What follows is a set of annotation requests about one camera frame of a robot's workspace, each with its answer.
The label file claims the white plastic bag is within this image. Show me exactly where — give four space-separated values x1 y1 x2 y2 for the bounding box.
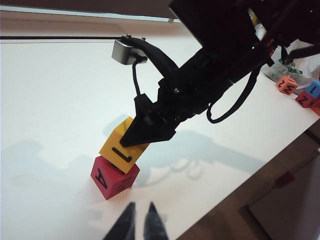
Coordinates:
261 38 320 96

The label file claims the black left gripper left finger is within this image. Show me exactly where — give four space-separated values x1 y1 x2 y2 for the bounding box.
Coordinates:
103 201 138 240

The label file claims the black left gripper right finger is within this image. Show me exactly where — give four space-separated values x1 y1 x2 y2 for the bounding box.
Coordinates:
143 201 170 240

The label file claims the grey desk partition panel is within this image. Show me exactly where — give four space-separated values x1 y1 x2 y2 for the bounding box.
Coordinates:
0 0 181 24

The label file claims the red anchor print block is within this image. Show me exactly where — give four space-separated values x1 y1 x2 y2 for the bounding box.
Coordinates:
90 154 141 201

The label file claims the orange letter block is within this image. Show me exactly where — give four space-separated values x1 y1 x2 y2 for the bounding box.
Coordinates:
275 76 299 96

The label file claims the black curved camera mount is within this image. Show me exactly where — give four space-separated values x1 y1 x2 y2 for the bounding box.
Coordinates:
121 36 181 80

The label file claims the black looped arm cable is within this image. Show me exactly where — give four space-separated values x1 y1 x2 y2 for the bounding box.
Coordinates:
205 66 261 125

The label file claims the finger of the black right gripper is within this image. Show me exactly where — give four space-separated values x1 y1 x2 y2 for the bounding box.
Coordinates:
119 94 157 148
149 119 177 145

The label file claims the black camera cable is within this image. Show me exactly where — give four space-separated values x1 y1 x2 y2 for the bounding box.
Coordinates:
131 56 149 99

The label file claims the blue letter block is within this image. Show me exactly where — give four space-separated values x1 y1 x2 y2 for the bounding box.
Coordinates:
305 80 320 100

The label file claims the grey cabinet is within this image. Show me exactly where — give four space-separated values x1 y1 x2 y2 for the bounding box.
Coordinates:
246 167 320 240

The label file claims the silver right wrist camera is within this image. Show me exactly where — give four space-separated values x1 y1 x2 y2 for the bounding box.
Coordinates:
110 38 148 65

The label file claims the yellow letter T block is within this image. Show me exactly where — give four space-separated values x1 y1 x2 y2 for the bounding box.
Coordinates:
99 116 149 175

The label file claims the red letter Z block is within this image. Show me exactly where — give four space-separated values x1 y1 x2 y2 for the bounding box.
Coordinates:
294 90 320 110

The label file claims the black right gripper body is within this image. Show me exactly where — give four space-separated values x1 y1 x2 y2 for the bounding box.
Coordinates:
156 48 237 126

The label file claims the small red tag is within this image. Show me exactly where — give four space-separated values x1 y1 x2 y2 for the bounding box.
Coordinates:
274 171 295 189

